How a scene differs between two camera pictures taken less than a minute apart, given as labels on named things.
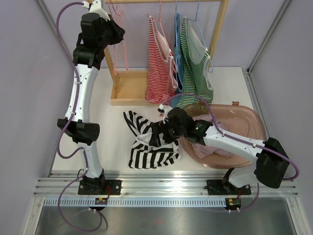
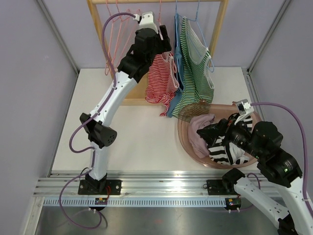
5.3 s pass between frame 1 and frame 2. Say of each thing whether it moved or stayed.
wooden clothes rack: stayed
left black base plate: stayed
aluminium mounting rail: stayed
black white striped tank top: moved
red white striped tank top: stayed
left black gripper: moved
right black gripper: moved
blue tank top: stayed
